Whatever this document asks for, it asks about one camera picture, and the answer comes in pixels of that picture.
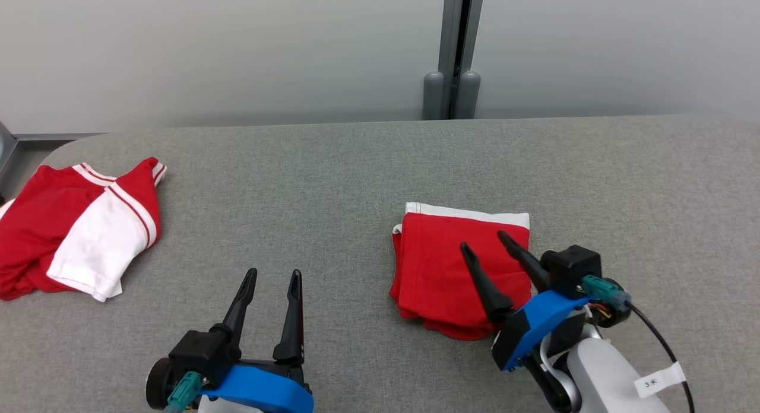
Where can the grey partition foot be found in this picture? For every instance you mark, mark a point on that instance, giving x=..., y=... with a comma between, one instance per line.
x=468, y=98
x=433, y=98

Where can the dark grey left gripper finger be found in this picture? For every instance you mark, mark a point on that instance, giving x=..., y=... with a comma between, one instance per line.
x=292, y=324
x=240, y=312

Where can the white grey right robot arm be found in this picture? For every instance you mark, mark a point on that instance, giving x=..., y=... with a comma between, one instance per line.
x=605, y=377

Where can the grey aluminium partition post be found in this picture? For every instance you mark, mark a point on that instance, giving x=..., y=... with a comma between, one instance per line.
x=454, y=33

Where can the grey metal floor rail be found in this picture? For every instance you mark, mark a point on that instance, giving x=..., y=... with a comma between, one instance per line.
x=59, y=137

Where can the white paper label tag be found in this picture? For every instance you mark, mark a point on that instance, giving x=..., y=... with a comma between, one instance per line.
x=659, y=380

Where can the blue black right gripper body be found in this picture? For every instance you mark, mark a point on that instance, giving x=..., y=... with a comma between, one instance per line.
x=534, y=324

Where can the red and white shirt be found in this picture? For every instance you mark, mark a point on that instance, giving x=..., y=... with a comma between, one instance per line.
x=35, y=223

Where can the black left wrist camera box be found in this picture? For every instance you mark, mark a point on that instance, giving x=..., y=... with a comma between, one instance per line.
x=199, y=350

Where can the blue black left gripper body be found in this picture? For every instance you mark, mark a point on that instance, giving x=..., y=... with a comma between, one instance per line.
x=261, y=389

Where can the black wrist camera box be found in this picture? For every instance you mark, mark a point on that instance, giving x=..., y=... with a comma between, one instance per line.
x=570, y=267
x=199, y=350

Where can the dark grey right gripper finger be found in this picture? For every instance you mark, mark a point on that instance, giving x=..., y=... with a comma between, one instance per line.
x=528, y=264
x=487, y=288

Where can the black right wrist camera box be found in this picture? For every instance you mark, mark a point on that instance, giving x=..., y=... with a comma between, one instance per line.
x=570, y=267

